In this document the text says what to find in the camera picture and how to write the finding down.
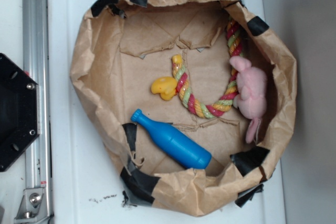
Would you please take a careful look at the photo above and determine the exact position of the yellow rubber duck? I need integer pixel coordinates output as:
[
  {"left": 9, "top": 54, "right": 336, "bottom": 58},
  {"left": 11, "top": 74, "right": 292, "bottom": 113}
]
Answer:
[{"left": 151, "top": 77, "right": 177, "bottom": 101}]

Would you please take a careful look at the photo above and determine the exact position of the brown paper bag bin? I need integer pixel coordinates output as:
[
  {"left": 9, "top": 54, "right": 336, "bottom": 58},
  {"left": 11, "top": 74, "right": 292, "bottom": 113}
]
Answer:
[{"left": 70, "top": 0, "right": 297, "bottom": 216}]

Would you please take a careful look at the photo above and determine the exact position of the blue plastic bottle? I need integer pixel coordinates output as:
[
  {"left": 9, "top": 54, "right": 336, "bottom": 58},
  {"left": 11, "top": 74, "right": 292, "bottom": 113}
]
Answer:
[{"left": 131, "top": 109, "right": 212, "bottom": 169}]

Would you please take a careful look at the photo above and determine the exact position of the pink plush toy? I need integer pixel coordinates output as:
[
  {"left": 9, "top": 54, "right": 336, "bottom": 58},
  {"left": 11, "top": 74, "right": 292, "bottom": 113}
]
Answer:
[{"left": 229, "top": 56, "right": 267, "bottom": 144}]

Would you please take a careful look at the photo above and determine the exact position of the white tray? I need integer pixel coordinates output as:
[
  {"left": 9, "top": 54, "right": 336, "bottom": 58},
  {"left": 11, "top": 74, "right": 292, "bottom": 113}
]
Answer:
[{"left": 48, "top": 0, "right": 286, "bottom": 223}]

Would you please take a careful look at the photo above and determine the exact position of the multicolour rope toy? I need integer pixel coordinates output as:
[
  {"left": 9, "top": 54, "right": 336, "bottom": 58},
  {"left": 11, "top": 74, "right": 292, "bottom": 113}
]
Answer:
[{"left": 172, "top": 16, "right": 244, "bottom": 119}]

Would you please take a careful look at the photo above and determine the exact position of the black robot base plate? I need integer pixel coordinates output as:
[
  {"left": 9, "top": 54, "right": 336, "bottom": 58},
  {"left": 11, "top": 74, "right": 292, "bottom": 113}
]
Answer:
[{"left": 0, "top": 54, "right": 39, "bottom": 172}]

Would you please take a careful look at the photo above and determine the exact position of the aluminium extrusion rail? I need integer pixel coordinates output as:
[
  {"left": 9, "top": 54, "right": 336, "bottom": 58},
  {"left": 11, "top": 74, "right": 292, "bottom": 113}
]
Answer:
[{"left": 22, "top": 0, "right": 53, "bottom": 190}]

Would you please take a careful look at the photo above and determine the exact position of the metal corner bracket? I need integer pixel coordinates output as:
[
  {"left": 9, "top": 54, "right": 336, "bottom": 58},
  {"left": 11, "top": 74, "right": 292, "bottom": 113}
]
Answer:
[{"left": 14, "top": 187, "right": 51, "bottom": 223}]

